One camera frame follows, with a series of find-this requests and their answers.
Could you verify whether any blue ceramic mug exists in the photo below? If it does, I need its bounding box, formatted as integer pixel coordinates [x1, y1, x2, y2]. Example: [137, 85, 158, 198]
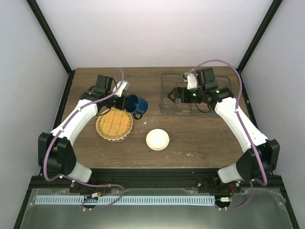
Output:
[125, 94, 148, 120]

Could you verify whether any cream ceramic bowl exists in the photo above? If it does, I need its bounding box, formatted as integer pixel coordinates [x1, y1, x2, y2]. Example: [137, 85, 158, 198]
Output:
[146, 129, 170, 151]

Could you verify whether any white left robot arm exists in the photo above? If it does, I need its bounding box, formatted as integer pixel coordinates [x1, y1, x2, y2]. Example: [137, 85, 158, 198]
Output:
[38, 75, 130, 193]

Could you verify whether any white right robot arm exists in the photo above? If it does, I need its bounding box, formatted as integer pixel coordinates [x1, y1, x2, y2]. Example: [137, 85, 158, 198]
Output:
[167, 68, 280, 192]

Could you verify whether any yellow bamboo-pattern plate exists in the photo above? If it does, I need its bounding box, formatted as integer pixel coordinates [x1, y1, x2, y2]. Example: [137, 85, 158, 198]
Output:
[96, 108, 133, 142]

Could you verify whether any grey wire dish rack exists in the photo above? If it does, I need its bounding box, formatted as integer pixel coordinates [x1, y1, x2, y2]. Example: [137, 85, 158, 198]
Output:
[159, 73, 217, 117]

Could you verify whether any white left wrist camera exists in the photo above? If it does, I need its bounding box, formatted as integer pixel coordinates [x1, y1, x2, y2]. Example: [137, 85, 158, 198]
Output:
[112, 81, 130, 97]

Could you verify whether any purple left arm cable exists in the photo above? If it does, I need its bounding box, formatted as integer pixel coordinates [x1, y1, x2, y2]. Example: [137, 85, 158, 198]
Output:
[42, 67, 125, 212]

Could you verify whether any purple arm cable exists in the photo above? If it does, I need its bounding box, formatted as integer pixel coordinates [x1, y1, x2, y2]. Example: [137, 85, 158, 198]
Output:
[42, 67, 125, 212]
[184, 59, 269, 211]

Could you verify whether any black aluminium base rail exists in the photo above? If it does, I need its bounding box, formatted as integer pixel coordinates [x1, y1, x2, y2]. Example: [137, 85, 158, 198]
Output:
[28, 168, 285, 194]

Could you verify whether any black frame post left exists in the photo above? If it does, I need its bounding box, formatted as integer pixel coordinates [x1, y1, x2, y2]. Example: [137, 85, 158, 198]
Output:
[25, 0, 73, 76]

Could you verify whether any black frame post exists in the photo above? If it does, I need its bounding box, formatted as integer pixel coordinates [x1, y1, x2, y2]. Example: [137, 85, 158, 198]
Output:
[237, 0, 284, 72]
[25, 0, 73, 76]

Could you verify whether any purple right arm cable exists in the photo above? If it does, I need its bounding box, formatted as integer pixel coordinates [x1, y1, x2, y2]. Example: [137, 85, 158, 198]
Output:
[184, 59, 269, 211]

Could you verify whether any black frame post right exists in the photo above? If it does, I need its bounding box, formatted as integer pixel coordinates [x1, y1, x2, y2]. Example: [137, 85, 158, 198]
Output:
[237, 0, 284, 72]

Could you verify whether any light blue slotted cable duct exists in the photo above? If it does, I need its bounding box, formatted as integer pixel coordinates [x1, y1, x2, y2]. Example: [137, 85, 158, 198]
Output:
[35, 195, 215, 206]

